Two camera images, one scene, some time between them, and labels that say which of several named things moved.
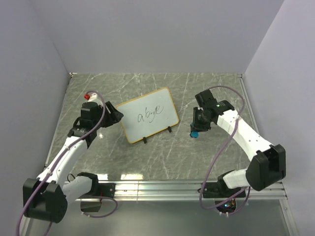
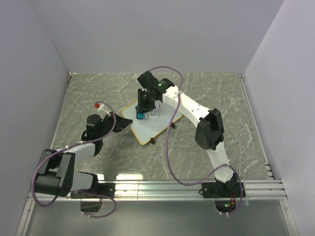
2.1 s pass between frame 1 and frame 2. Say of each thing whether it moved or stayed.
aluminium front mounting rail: stayed
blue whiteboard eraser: moved
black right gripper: moved
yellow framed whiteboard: moved
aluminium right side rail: stayed
